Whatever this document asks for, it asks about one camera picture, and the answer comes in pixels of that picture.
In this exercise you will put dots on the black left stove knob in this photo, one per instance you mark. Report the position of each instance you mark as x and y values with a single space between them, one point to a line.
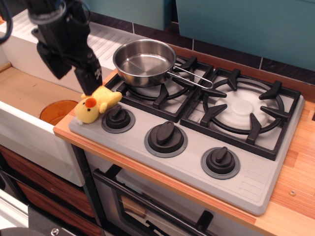
118 120

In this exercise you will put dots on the white toy sink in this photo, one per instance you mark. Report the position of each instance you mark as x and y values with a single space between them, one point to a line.
27 86

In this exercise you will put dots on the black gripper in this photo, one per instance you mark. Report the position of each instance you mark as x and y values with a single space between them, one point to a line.
62 32

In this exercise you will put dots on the black middle stove knob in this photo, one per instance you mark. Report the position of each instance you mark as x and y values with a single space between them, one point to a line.
166 140

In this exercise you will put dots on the oven door with handle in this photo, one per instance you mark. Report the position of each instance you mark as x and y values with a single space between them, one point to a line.
142 208

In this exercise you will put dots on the black right burner grate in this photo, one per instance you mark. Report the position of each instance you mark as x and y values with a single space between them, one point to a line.
253 115

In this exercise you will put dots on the black stove knob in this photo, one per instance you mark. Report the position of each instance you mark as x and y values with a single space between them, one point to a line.
166 140
220 163
118 120

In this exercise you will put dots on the grey toy stove top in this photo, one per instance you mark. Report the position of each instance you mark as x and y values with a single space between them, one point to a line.
250 189

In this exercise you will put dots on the stainless steel pan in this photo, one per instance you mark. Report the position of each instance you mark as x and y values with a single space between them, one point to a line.
147 63

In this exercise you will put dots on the yellow stuffed duck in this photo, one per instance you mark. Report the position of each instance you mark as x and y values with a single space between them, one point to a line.
91 106

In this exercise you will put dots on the wooden drawer front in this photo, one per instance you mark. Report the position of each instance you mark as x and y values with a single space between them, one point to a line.
49 193

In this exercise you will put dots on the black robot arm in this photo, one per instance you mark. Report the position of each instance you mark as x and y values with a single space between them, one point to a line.
62 32

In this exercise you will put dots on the black right stove knob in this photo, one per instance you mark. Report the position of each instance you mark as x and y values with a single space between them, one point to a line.
220 163

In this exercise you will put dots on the black burner grate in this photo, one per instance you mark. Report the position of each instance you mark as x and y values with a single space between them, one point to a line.
253 115
171 99

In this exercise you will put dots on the black left burner grate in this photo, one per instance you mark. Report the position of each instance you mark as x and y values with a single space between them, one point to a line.
171 99

